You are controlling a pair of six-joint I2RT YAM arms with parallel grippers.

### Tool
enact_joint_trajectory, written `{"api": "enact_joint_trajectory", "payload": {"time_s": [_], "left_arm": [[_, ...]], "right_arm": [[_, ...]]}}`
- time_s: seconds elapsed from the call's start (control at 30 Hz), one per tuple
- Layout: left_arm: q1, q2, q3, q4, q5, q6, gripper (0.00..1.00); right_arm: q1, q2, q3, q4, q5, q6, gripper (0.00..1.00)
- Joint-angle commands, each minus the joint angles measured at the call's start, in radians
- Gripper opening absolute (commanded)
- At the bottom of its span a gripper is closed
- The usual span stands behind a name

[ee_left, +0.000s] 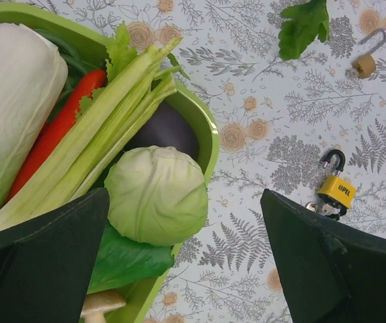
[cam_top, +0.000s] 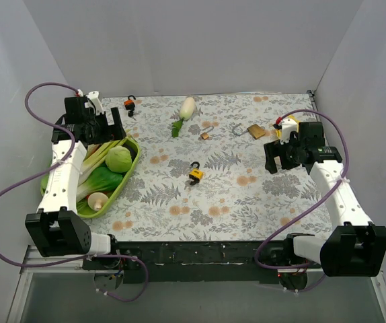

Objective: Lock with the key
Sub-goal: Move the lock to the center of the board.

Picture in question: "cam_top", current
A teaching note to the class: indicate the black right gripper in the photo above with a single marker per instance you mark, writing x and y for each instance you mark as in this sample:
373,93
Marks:
277,151

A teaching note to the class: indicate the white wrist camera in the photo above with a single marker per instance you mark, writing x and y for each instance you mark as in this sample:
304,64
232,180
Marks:
286,129
92,100

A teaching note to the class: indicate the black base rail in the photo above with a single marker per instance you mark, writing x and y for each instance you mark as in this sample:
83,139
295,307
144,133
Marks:
204,261

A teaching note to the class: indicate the small brass padlock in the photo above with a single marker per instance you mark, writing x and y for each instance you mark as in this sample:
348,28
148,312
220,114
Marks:
206,132

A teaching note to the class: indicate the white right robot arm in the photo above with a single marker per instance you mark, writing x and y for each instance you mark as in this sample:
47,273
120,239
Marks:
357,246

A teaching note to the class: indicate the round green cabbage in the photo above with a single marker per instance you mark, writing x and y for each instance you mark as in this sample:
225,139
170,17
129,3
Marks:
118,159

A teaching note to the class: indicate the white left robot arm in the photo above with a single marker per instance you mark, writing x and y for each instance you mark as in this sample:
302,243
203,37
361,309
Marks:
55,228

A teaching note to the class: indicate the green plastic basket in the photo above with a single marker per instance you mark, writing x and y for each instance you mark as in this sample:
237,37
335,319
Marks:
125,181

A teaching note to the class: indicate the green bok choy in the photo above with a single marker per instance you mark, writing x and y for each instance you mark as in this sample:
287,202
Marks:
100,180

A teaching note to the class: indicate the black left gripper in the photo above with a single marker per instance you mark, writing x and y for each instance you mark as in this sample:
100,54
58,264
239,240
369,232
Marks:
111,126

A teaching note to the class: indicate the celery stalk bundle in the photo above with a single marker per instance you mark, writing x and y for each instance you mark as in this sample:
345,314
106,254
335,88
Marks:
96,159

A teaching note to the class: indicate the large brass padlock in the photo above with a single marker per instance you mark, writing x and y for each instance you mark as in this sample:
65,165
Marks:
254,130

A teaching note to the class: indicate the floral table mat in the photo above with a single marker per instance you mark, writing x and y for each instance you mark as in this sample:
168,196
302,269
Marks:
237,199

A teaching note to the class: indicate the yellow padlock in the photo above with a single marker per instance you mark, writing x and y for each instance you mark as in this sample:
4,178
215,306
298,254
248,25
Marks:
195,175

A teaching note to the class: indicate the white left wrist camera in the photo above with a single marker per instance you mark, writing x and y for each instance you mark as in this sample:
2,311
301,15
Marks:
92,100

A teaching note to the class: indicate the black keys of orange padlock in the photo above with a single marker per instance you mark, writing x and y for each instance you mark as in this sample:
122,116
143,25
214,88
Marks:
131,114

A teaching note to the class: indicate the orange padlock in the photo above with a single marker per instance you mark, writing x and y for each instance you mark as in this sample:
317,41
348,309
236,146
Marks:
129,104

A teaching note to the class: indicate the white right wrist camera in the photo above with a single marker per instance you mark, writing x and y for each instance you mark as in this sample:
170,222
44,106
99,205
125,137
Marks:
286,129

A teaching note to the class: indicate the white radish with leaves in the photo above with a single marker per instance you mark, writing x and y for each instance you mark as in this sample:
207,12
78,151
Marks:
186,111

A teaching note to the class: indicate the toy mushroom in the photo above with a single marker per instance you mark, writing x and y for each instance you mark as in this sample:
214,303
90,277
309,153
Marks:
97,200

